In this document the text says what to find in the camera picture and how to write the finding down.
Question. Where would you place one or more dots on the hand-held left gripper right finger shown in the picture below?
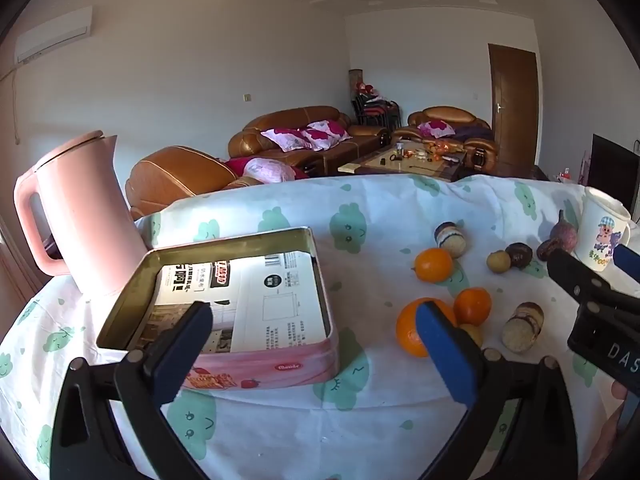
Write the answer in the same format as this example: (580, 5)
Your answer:
(445, 355)

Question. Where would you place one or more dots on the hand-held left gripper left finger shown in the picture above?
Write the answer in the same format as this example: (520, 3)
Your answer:
(192, 345)

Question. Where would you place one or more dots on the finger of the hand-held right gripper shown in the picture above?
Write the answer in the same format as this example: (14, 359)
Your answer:
(575, 275)
(629, 262)

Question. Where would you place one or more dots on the small brown round kiwi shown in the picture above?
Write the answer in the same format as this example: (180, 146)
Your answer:
(472, 335)

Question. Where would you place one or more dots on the large orange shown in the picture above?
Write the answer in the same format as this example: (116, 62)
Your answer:
(410, 330)

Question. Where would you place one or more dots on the small orange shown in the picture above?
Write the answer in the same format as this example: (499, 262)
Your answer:
(433, 264)
(472, 306)

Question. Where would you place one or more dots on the yellow-green round fruit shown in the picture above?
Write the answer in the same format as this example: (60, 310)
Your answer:
(499, 261)

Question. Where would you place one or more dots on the pink metal tin box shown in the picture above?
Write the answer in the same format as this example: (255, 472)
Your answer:
(280, 367)

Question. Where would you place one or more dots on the chocolate cream cake roll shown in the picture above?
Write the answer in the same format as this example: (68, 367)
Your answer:
(450, 240)

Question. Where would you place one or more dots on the person's right hand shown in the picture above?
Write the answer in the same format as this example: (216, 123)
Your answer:
(612, 430)

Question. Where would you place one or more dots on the small dark purple fig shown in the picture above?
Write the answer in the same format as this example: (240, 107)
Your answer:
(545, 251)

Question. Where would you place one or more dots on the white cartoon mug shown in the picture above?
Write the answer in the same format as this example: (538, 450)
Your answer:
(600, 230)

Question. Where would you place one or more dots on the dark wrinkled passion fruit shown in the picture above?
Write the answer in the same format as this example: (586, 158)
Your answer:
(518, 256)

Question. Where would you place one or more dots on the printed white paper carton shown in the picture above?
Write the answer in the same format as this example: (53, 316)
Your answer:
(270, 305)

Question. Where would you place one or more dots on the black television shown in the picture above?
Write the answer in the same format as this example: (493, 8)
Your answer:
(615, 170)

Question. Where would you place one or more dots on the brown leather armchair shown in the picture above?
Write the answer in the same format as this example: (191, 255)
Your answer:
(445, 114)
(170, 175)

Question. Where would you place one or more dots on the pink electric kettle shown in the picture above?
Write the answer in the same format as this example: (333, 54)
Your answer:
(85, 210)

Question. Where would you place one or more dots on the brown wooden door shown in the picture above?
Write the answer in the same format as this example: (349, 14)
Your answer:
(515, 105)

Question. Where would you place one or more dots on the pale pink pillow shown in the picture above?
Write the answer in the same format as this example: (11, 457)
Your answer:
(267, 170)

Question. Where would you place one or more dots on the wooden coffee table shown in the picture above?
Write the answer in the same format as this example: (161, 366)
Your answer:
(400, 162)

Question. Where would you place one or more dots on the white magenta floral pillow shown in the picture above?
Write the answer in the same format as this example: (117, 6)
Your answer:
(325, 134)
(285, 139)
(436, 128)

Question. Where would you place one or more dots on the brown leather three-seat sofa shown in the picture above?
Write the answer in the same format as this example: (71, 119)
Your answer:
(280, 117)

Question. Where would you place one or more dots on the stacked dark chairs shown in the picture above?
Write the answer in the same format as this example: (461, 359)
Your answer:
(375, 112)

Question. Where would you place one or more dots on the red plush toy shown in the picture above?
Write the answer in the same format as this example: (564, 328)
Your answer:
(367, 91)

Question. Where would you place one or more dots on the white wall air conditioner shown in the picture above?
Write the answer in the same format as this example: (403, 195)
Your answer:
(52, 35)

